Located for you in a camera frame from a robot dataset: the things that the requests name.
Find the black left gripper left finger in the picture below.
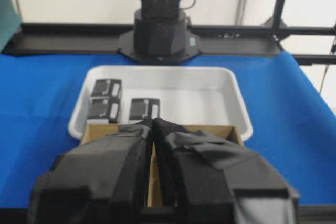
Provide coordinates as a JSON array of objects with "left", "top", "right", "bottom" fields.
[{"left": 27, "top": 119, "right": 153, "bottom": 223}]

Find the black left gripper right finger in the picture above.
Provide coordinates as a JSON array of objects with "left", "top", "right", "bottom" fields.
[{"left": 153, "top": 118, "right": 299, "bottom": 223}]

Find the open cardboard box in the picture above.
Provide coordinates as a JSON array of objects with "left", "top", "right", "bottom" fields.
[{"left": 80, "top": 124, "right": 243, "bottom": 207}]

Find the black Dynamixel box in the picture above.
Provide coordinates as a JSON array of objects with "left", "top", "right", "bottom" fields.
[
  {"left": 129, "top": 98, "right": 160, "bottom": 123},
  {"left": 91, "top": 79, "right": 122, "bottom": 99},
  {"left": 86, "top": 98, "right": 121, "bottom": 124}
]

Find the white plastic tray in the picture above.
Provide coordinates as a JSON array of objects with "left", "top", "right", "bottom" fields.
[{"left": 68, "top": 65, "right": 253, "bottom": 141}]

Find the blue table cloth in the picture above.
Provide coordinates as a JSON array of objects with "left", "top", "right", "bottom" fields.
[{"left": 1, "top": 52, "right": 335, "bottom": 208}]

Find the black aluminium frame rail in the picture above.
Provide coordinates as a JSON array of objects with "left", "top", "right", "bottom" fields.
[{"left": 1, "top": 23, "right": 335, "bottom": 58}]

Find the black frame post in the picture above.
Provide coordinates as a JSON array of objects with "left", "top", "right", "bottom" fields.
[{"left": 261, "top": 0, "right": 290, "bottom": 40}]

